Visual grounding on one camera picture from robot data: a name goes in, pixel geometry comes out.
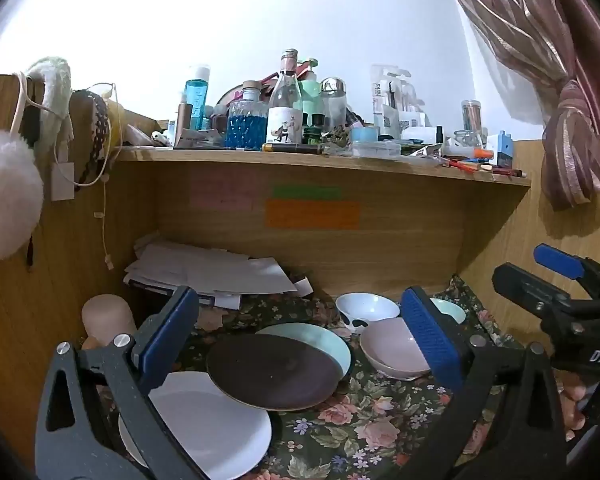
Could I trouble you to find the orange sticky note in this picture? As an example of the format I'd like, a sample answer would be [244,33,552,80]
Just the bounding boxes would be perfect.
[265,199,361,231]

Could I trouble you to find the blue toner bottle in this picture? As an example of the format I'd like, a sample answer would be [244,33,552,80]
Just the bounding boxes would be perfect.
[183,65,211,132]

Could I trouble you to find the glass jar with brown tube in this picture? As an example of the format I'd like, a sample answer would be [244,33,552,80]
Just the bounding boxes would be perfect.
[452,100,484,154]

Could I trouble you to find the dark patterned headband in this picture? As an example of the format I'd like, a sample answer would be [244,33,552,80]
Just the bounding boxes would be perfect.
[71,89,112,187]

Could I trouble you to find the small light green bowl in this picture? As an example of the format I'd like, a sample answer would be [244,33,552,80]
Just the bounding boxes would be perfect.
[429,298,467,326]

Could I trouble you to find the green sticky note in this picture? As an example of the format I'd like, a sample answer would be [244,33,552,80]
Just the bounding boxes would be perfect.
[272,186,342,200]

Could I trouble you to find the pink bowl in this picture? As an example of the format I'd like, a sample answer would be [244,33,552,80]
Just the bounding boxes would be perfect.
[359,317,433,381]

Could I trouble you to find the white plate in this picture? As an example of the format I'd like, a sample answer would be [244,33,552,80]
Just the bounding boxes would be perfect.
[117,371,273,480]

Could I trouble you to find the person's right hand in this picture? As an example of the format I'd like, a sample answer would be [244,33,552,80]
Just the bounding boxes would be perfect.
[560,381,589,442]

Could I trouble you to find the pink sticky note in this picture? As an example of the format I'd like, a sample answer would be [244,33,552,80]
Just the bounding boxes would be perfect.
[190,169,256,209]

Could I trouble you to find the clear bottle silver cap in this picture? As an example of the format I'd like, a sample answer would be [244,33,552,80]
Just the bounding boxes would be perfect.
[320,77,349,134]

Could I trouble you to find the glass bottle of blue beads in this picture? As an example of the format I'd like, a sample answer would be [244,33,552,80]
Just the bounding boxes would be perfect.
[225,80,270,150]

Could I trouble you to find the dark brown plate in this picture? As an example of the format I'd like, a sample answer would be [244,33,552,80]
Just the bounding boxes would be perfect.
[206,334,346,412]

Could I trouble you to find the white bowl with black spots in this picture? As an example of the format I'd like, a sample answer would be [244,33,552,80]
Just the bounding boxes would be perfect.
[335,292,401,336]

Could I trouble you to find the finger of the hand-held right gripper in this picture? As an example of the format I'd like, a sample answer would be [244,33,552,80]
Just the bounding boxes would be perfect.
[492,262,577,322]
[533,243,600,292]

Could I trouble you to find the clear glass bottle pink cap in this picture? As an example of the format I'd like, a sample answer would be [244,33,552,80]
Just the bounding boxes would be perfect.
[266,49,304,146]

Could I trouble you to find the clear acrylic organizer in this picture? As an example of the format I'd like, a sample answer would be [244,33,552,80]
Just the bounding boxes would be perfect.
[370,64,429,139]

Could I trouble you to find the white fluffy earmuffs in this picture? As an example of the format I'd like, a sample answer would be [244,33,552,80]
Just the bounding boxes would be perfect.
[0,57,75,262]

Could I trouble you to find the dark floral tablecloth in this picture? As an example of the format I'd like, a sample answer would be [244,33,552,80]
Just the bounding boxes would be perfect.
[95,274,536,480]

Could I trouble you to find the clear plastic box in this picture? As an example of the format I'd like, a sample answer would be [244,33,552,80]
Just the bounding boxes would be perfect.
[350,140,402,159]

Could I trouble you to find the blue and white sharpener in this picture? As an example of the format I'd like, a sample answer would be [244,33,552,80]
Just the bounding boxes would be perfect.
[494,131,515,169]

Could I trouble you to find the pile of white papers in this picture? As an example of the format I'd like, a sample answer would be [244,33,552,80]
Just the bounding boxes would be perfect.
[124,239,315,311]

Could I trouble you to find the black and gold tube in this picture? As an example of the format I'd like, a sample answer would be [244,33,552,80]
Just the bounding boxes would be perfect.
[262,143,324,155]

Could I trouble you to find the brown cosmetic tube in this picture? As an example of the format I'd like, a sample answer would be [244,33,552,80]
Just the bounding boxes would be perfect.
[175,102,194,147]

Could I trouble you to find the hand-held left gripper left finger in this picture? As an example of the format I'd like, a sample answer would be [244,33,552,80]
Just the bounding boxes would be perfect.
[35,285,203,480]

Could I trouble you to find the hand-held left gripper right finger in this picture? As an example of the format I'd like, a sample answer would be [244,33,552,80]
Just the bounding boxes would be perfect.
[401,286,569,480]

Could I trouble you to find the white wall adapter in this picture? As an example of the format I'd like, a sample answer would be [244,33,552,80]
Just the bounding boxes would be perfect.
[50,161,76,202]

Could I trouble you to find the dark green ink bottle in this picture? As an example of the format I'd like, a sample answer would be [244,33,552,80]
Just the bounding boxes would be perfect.
[302,112,327,146]

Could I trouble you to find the pink striped curtain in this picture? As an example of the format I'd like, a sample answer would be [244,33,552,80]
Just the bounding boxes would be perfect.
[434,0,600,212]

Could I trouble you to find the white earphone cable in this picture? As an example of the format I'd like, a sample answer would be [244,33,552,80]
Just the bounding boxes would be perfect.
[54,82,123,268]

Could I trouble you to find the green pump bottle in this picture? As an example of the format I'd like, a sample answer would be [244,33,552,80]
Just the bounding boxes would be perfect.
[299,57,327,117]

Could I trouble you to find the light green plate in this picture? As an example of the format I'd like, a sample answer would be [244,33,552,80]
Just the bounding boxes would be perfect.
[255,322,352,380]

